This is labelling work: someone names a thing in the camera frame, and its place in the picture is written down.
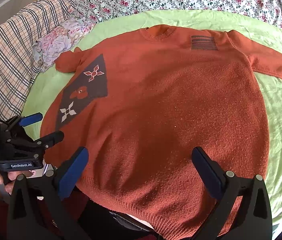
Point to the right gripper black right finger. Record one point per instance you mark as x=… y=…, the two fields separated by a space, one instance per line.
x=253 y=219

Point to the beige plaid blanket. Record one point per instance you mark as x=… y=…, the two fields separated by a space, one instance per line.
x=18 y=70

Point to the lilac floral pillow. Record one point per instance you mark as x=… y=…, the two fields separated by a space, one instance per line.
x=62 y=38

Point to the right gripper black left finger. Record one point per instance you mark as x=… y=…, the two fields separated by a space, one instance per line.
x=25 y=219

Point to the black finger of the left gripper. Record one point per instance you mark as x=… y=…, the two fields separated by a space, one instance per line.
x=50 y=140
x=31 y=119

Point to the orange knit sweater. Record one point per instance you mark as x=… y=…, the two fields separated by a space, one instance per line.
x=141 y=101

